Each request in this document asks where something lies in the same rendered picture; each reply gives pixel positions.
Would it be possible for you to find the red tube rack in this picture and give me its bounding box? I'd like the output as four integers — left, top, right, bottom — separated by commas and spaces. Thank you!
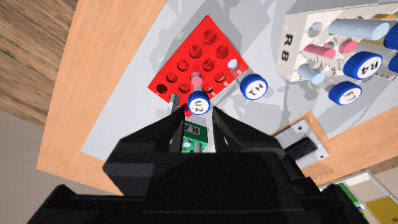
147, 15, 248, 118

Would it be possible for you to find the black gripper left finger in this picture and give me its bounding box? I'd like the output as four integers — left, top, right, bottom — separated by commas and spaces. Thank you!
112, 106, 185, 152

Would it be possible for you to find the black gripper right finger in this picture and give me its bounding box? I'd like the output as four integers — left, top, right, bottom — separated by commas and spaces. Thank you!
212, 106, 285, 161

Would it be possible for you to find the white test tube rack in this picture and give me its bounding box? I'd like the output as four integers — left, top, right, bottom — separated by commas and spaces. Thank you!
275, 2, 398, 82

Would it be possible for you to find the green tube rack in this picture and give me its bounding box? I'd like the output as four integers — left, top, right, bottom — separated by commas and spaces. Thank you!
183, 120, 208, 152

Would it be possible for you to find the grey bench mat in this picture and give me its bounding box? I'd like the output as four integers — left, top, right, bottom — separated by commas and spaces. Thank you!
80, 0, 398, 161

